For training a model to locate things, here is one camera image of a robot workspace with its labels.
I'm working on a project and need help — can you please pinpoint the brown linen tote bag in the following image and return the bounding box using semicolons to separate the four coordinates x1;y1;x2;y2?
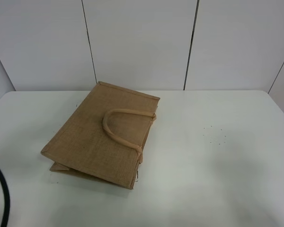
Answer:
41;82;160;189

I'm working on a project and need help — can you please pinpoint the black cable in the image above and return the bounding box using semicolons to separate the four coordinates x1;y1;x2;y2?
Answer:
0;159;11;227

